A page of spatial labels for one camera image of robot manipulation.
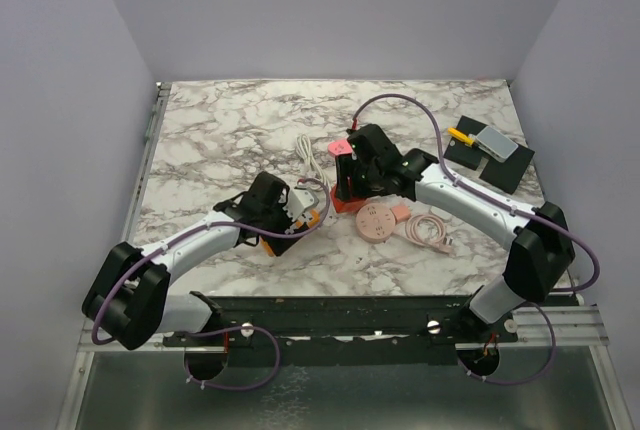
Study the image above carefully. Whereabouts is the pink triangular power strip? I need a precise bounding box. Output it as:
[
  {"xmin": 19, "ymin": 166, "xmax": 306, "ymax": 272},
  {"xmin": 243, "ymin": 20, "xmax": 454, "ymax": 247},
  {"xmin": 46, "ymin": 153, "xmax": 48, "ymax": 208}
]
[{"xmin": 328, "ymin": 139, "xmax": 352, "ymax": 157}]

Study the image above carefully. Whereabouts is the orange power strip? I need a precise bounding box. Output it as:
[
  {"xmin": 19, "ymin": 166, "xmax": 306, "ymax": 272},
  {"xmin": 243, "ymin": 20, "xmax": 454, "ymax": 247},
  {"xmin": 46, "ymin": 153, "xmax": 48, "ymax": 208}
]
[{"xmin": 260, "ymin": 209, "xmax": 320, "ymax": 257}]

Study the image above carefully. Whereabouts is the round pink power strip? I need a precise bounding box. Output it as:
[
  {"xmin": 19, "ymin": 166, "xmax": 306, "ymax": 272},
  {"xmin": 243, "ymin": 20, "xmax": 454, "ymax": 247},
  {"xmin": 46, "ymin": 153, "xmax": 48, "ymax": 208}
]
[{"xmin": 355, "ymin": 203, "xmax": 396, "ymax": 244}]

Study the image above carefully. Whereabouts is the white power cable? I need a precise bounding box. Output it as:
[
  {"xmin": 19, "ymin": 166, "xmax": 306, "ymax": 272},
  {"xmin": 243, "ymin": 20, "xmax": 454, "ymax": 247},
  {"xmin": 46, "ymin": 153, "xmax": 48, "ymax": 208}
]
[{"xmin": 294, "ymin": 133, "xmax": 336, "ymax": 224}]

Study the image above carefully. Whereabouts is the pink cube socket adapter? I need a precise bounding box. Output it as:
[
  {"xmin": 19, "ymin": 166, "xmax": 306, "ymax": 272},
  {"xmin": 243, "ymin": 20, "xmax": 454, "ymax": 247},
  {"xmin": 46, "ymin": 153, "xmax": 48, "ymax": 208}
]
[{"xmin": 391, "ymin": 204, "xmax": 411, "ymax": 223}]

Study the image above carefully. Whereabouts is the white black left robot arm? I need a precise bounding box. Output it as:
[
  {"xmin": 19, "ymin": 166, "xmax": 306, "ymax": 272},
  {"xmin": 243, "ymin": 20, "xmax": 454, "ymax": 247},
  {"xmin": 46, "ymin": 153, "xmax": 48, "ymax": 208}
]
[{"xmin": 82, "ymin": 172, "xmax": 320, "ymax": 350}]

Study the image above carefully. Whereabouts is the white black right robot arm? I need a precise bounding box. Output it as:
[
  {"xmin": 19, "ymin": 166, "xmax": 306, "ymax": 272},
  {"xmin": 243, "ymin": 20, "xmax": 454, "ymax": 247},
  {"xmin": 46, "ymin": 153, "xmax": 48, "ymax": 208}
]
[{"xmin": 329, "ymin": 124, "xmax": 575, "ymax": 341}]

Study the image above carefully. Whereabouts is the black flat box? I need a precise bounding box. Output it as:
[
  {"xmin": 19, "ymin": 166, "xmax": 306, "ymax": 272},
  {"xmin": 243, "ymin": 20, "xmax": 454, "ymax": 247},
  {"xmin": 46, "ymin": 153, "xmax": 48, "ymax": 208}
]
[{"xmin": 480, "ymin": 145, "xmax": 535, "ymax": 194}]

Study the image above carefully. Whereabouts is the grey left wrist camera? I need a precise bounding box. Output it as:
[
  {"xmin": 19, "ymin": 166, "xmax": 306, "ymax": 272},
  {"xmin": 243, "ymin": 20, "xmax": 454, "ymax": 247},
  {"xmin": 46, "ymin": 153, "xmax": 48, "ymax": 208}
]
[{"xmin": 284, "ymin": 188, "xmax": 319, "ymax": 222}]

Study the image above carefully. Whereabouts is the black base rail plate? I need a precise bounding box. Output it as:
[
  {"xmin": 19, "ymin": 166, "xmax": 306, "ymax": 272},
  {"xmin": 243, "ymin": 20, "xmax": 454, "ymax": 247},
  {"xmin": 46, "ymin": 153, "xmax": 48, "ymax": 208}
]
[{"xmin": 163, "ymin": 296, "xmax": 517, "ymax": 366}]

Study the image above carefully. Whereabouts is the white grey network switch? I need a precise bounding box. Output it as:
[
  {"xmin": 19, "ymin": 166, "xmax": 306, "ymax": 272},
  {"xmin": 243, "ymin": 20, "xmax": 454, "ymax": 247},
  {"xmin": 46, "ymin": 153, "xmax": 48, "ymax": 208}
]
[{"xmin": 475, "ymin": 126, "xmax": 519, "ymax": 163}]

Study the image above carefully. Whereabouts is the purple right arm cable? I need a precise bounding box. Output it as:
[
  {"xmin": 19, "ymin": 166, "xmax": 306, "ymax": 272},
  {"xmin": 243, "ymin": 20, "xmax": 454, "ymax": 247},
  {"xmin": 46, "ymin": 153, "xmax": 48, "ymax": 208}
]
[{"xmin": 349, "ymin": 94, "xmax": 601, "ymax": 386}]

